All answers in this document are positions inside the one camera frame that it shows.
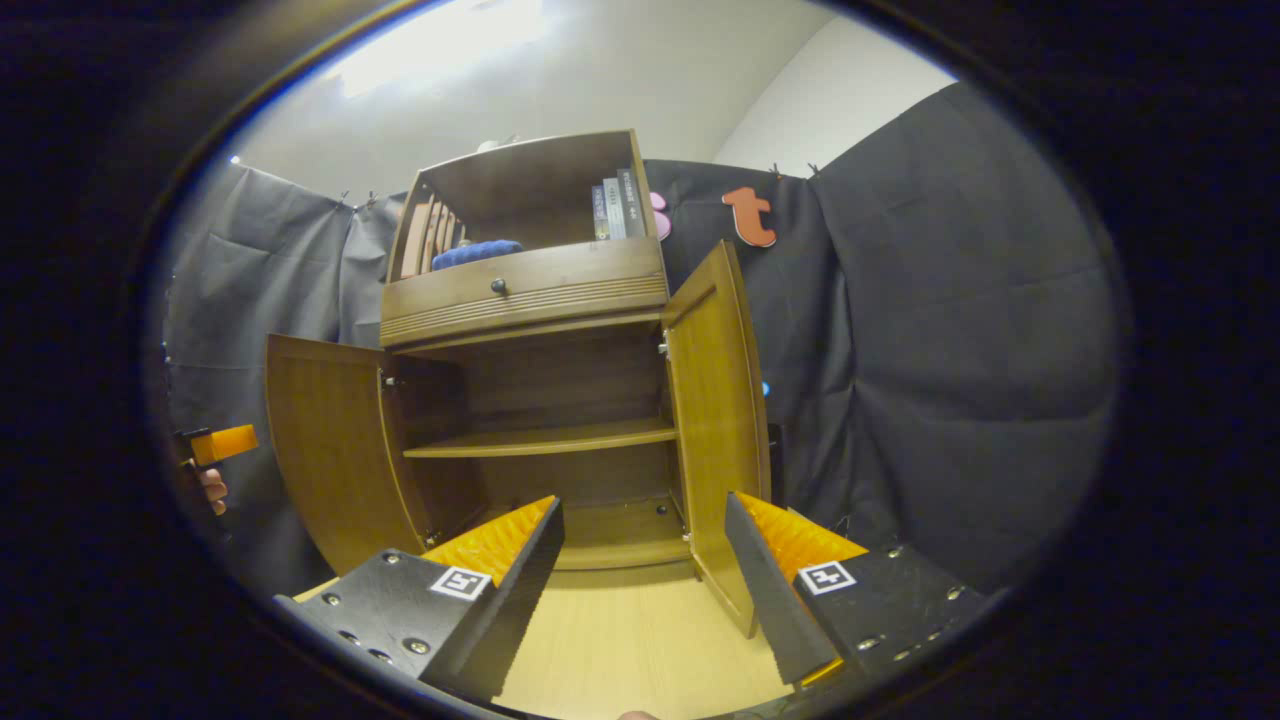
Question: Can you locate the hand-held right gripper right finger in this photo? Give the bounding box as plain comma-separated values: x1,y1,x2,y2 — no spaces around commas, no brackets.
725,490,986,691

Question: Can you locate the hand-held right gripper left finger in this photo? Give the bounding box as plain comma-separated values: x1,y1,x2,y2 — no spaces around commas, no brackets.
275,497,566,701

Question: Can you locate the wooden cabinet door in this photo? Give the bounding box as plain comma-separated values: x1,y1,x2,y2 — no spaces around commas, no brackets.
265,334,443,577
660,240,773,639

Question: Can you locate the wooden double-door shoe cabinet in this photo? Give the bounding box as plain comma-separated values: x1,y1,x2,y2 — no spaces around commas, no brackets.
378,128,701,573

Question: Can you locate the wooden cabinet drawer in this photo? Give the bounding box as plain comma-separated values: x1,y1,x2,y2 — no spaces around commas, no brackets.
381,238,669,329

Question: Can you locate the black backdrop cloth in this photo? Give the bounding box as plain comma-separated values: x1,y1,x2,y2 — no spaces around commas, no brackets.
160,80,1131,601

